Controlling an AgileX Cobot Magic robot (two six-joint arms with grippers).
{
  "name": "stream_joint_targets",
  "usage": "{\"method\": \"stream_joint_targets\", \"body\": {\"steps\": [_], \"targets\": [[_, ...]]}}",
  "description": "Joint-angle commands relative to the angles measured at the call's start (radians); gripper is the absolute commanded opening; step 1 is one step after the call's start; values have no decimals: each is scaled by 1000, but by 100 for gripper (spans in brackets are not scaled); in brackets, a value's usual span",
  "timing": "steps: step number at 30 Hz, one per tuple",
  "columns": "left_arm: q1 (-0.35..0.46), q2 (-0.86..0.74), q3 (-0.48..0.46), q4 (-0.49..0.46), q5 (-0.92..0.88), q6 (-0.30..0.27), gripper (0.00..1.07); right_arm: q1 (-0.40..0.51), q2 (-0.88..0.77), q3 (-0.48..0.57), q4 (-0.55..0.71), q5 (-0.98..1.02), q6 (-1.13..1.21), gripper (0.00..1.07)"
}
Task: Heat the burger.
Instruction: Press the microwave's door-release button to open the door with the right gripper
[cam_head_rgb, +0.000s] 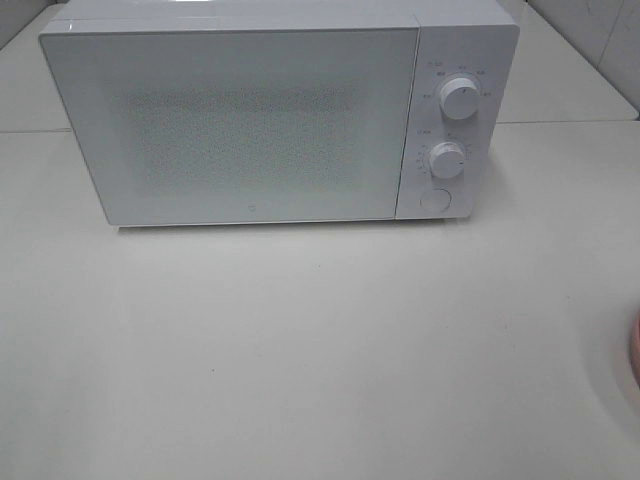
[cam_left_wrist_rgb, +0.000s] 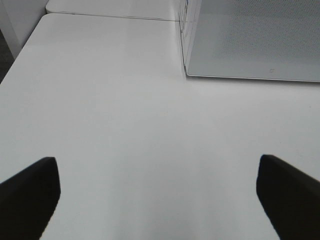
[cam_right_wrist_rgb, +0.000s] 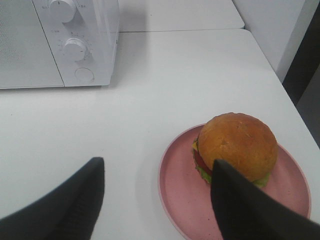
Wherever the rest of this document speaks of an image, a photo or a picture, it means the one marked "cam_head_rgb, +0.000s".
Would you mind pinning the white microwave door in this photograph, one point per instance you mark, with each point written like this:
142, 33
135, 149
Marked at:
252, 127

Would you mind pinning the lower white timer knob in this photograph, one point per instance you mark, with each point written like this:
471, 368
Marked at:
446, 160

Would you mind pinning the round white door button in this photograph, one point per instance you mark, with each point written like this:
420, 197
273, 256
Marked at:
436, 201

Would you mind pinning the pink plate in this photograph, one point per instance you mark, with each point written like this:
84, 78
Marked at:
634, 347

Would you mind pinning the upper white power knob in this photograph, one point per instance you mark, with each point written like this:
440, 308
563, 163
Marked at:
459, 96

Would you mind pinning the white microwave oven body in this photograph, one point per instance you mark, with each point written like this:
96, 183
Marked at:
476, 38

